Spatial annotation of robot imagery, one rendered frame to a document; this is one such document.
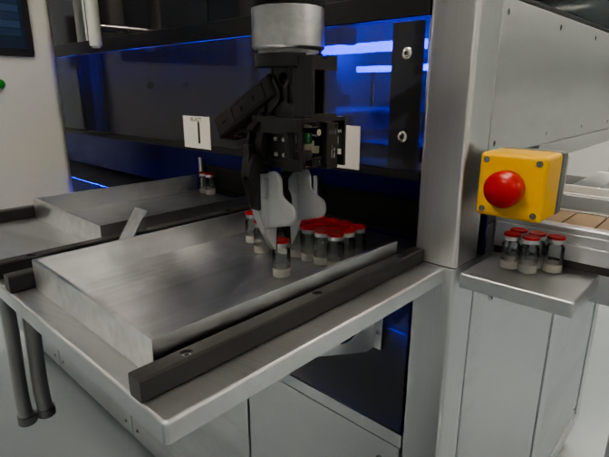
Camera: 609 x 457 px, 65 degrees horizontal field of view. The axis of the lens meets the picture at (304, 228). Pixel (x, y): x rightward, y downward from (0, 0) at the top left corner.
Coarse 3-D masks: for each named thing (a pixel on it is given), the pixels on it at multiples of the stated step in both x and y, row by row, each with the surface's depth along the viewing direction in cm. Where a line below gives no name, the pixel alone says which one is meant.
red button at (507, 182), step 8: (496, 176) 50; (504, 176) 50; (512, 176) 50; (488, 184) 51; (496, 184) 50; (504, 184) 50; (512, 184) 49; (520, 184) 49; (488, 192) 51; (496, 192) 50; (504, 192) 50; (512, 192) 49; (520, 192) 49; (488, 200) 51; (496, 200) 51; (504, 200) 50; (512, 200) 50; (504, 208) 51
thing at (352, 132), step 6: (348, 126) 66; (354, 126) 65; (360, 126) 65; (348, 132) 66; (354, 132) 65; (360, 132) 65; (348, 138) 66; (354, 138) 66; (360, 138) 65; (348, 144) 67; (354, 144) 66; (348, 150) 67; (354, 150) 66; (348, 156) 67; (354, 156) 66; (348, 162) 67; (354, 162) 66; (348, 168) 67; (354, 168) 67
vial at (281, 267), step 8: (280, 248) 56; (288, 248) 57; (272, 256) 57; (280, 256) 56; (288, 256) 56; (272, 264) 57; (280, 264) 56; (288, 264) 57; (280, 272) 56; (288, 272) 57
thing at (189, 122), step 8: (184, 120) 92; (192, 120) 90; (200, 120) 89; (208, 120) 87; (184, 128) 93; (192, 128) 91; (200, 128) 89; (208, 128) 88; (184, 136) 93; (192, 136) 92; (200, 136) 90; (208, 136) 88; (192, 144) 92; (200, 144) 90; (208, 144) 89
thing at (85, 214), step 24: (72, 192) 88; (96, 192) 91; (120, 192) 95; (144, 192) 99; (168, 192) 103; (192, 192) 104; (48, 216) 80; (72, 216) 73; (96, 216) 85; (120, 216) 85; (168, 216) 74; (192, 216) 78
